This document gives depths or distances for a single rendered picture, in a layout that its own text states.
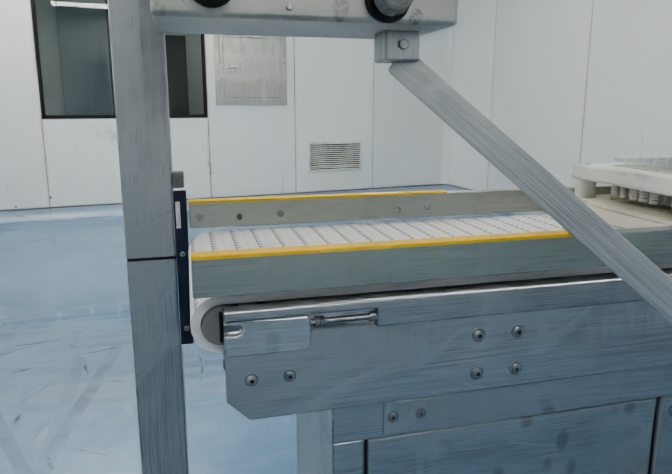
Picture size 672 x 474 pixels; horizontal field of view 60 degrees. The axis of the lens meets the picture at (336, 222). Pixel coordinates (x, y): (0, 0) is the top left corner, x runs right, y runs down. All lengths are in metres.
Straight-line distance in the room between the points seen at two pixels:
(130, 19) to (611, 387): 0.67
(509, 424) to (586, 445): 0.11
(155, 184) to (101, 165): 4.81
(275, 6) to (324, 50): 5.52
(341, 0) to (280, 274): 0.21
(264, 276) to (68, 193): 5.13
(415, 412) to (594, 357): 0.18
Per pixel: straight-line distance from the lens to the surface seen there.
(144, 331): 0.79
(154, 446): 0.86
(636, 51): 4.78
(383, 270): 0.49
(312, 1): 0.43
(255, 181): 5.74
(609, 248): 0.49
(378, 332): 0.51
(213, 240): 0.68
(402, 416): 0.61
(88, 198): 5.58
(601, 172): 0.84
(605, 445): 0.77
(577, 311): 0.60
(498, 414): 0.66
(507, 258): 0.54
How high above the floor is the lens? 0.97
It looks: 11 degrees down
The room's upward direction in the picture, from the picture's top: straight up
